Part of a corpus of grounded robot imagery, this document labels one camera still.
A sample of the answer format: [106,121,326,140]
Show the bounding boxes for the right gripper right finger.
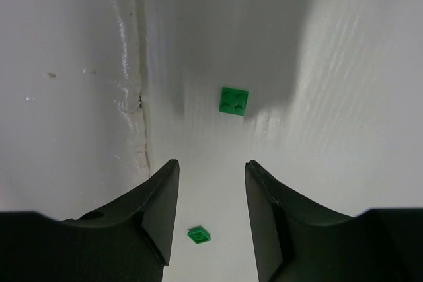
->
[245,161,422,281]

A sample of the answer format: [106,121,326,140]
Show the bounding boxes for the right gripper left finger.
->
[1,160,180,281]

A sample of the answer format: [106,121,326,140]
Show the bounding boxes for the dark green square plate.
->
[187,225,211,244]

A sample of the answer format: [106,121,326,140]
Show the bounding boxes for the dark green small lego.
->
[219,87,249,116]

